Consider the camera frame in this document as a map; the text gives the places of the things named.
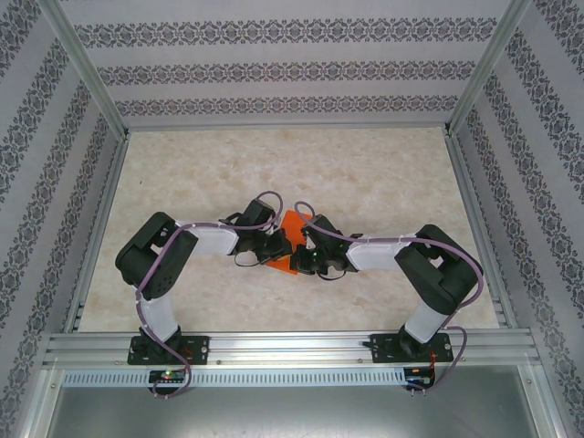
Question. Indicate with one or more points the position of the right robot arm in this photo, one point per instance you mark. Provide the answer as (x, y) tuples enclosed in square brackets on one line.
[(438, 274)]

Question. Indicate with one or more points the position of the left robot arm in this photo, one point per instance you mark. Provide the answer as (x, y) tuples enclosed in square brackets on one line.
[(155, 264)]

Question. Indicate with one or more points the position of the grey metal panel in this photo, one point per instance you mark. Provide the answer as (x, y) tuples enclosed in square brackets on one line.
[(292, 415)]

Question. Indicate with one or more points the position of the aluminium table end rail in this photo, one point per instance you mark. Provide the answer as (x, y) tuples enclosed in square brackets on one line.
[(287, 129)]

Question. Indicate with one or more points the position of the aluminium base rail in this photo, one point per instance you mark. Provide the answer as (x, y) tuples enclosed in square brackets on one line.
[(292, 347)]

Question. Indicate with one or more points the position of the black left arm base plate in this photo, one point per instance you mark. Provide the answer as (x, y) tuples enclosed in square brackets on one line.
[(198, 349)]

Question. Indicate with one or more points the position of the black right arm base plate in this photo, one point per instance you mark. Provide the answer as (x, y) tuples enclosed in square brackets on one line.
[(445, 344)]

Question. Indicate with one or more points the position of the aluminium table side rail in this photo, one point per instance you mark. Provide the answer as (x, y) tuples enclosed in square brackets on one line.
[(476, 219), (98, 228)]

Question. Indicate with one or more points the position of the aluminium frame post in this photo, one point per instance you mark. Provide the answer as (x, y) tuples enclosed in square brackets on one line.
[(486, 64), (84, 64)]

